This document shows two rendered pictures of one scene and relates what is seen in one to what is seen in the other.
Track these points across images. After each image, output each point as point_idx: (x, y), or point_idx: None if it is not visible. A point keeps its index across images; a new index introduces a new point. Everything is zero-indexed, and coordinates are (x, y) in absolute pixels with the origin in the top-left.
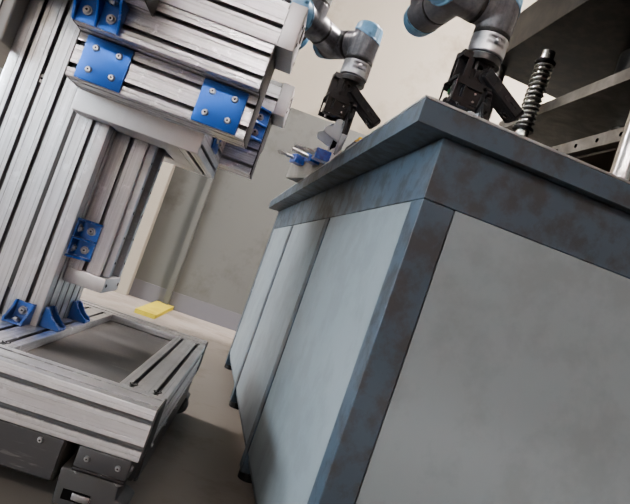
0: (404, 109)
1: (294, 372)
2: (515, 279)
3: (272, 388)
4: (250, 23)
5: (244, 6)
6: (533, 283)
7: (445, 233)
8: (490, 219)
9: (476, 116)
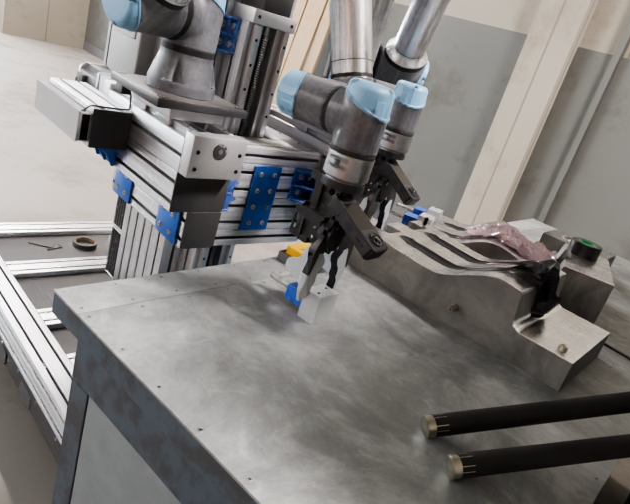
0: (109, 281)
1: None
2: (125, 479)
3: None
4: (165, 152)
5: (163, 137)
6: (136, 491)
7: (83, 413)
8: (106, 413)
9: (79, 316)
